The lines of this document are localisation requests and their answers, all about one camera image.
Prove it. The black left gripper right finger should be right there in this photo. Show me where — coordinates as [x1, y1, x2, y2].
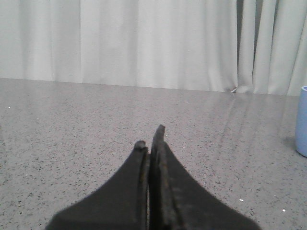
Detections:
[149, 125, 259, 230]

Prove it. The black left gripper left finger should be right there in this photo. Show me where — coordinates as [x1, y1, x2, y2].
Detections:
[46, 140, 150, 230]

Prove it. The blue plastic cup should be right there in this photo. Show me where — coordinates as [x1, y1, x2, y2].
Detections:
[295, 86, 307, 157]

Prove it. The white curtain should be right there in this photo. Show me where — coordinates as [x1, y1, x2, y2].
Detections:
[0, 0, 307, 95]

